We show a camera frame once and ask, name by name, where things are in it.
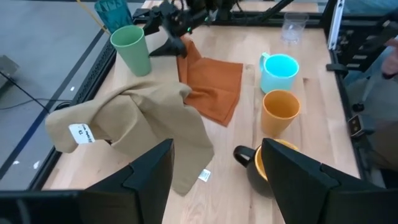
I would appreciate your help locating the silver aluminium rail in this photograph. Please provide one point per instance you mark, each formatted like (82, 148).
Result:
(336, 25)

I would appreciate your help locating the black mug yellow inside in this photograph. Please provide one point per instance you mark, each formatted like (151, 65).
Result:
(253, 177)

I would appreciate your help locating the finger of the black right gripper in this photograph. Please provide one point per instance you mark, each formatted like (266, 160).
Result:
(172, 48)
(154, 23)

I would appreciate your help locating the teal faceted tumbler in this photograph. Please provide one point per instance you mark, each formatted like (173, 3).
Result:
(115, 14)

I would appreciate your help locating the white handwritten paper label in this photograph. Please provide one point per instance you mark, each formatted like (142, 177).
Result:
(81, 133)

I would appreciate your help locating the light blue mug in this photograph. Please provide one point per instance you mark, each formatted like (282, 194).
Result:
(276, 77)

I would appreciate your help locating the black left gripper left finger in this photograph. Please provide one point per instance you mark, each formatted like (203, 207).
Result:
(136, 193)

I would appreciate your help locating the person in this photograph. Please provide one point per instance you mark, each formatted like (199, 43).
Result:
(373, 102)

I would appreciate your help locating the small white fabric tag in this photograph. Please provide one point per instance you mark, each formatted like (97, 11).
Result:
(204, 175)

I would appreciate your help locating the green plastic cup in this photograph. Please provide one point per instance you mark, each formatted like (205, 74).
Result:
(133, 53)

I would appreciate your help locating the person's hand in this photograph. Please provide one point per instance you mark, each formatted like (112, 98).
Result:
(391, 60)

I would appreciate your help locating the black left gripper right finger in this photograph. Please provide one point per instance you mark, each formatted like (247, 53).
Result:
(304, 193)

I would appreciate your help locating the orange cloth napkin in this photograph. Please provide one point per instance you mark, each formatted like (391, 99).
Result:
(211, 84)

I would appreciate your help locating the orange plastic cup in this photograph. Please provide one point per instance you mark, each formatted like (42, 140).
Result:
(278, 115)

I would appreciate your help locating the tan cloth napkin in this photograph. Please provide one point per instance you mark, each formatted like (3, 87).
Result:
(149, 124)

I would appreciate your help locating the clear plastic cup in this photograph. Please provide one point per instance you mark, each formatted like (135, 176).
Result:
(293, 29)

